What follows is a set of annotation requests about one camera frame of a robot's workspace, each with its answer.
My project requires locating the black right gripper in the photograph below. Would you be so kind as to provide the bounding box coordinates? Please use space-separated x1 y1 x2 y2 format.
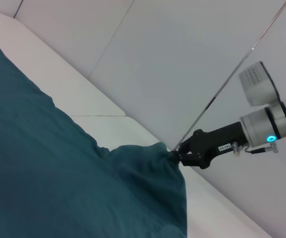
172 121 245 171

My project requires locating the teal blue shirt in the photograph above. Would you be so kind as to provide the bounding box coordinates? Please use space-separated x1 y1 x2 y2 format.
0 40 188 238

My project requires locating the metal plug with cable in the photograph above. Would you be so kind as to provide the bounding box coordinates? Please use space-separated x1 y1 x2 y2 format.
231 140 280 157

